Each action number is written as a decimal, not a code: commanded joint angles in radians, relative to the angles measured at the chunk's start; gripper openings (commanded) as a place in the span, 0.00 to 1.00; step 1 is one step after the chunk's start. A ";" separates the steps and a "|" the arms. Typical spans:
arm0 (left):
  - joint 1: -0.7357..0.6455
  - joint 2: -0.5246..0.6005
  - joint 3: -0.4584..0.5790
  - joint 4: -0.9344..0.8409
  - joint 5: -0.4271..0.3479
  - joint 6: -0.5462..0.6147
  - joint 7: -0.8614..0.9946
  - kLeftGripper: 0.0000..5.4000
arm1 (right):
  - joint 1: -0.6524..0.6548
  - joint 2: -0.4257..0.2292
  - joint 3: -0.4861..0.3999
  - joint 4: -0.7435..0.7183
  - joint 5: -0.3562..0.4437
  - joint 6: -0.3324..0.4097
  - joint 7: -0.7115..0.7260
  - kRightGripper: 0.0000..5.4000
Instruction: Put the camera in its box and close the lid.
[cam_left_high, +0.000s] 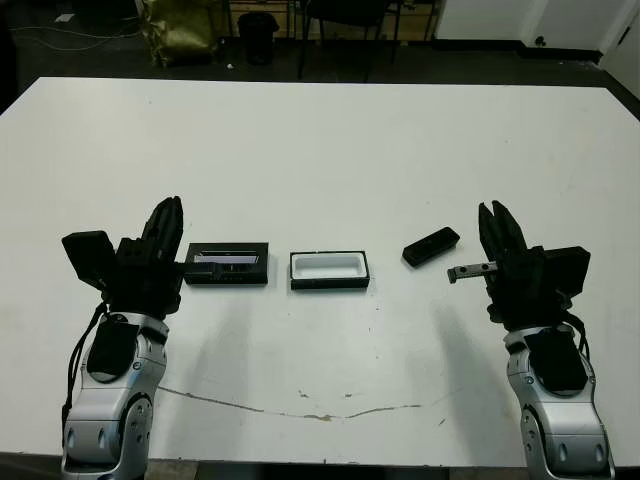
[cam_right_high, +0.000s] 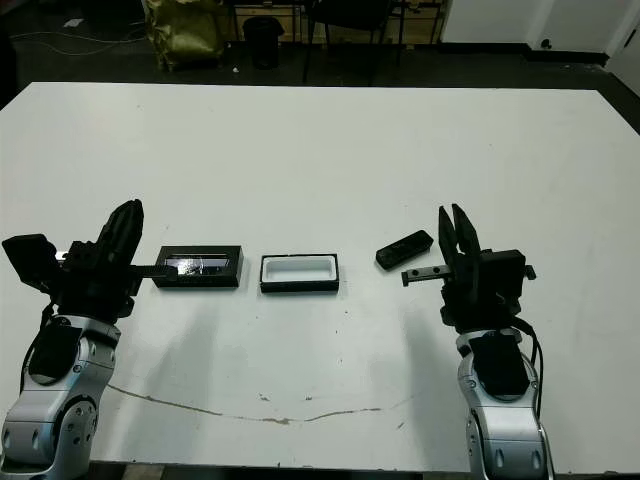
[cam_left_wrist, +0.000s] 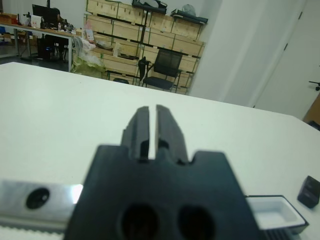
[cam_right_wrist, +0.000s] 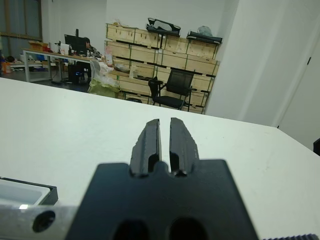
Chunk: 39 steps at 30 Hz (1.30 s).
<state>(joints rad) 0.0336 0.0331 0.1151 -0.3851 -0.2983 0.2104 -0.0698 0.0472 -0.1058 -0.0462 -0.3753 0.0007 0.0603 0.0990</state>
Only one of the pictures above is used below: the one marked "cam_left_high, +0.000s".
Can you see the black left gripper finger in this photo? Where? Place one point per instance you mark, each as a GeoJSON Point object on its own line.
{"type": "Point", "coordinates": [174, 230]}
{"type": "Point", "coordinates": [155, 227]}

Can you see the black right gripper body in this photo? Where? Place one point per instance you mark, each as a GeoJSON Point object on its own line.
{"type": "Point", "coordinates": [525, 295]}

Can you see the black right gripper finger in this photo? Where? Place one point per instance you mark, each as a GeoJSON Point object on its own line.
{"type": "Point", "coordinates": [510, 235]}
{"type": "Point", "coordinates": [489, 235]}

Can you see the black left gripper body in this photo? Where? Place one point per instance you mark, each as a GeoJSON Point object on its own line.
{"type": "Point", "coordinates": [145, 285]}

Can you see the black bar-shaped camera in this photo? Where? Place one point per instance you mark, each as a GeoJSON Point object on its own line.
{"type": "Point", "coordinates": [430, 246]}

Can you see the black box lid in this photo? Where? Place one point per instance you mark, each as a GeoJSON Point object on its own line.
{"type": "Point", "coordinates": [240, 275]}

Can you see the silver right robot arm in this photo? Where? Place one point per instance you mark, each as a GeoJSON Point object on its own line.
{"type": "Point", "coordinates": [560, 430]}

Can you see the black box base white insert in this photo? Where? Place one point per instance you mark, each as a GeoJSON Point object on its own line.
{"type": "Point", "coordinates": [327, 284]}

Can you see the small black round knob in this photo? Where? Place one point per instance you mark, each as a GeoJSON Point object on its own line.
{"type": "Point", "coordinates": [540, 40]}

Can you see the yellow-green plastic bag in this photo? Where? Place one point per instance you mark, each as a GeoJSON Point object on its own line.
{"type": "Point", "coordinates": [180, 30]}

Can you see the black trash bin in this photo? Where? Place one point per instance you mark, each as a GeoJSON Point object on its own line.
{"type": "Point", "coordinates": [257, 37]}

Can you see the white paper sheet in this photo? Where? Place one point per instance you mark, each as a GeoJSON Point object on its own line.
{"type": "Point", "coordinates": [64, 18]}

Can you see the wooden shelf unit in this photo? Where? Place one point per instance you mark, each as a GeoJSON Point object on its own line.
{"type": "Point", "coordinates": [290, 15]}

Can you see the black chair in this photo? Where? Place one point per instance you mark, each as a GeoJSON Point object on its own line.
{"type": "Point", "coordinates": [350, 15]}

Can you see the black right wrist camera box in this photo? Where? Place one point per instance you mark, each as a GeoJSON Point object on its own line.
{"type": "Point", "coordinates": [570, 270]}

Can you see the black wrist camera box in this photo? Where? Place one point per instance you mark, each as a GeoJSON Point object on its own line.
{"type": "Point", "coordinates": [570, 270]}
{"type": "Point", "coordinates": [87, 255]}

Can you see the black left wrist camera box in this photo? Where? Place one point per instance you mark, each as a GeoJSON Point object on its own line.
{"type": "Point", "coordinates": [87, 255]}

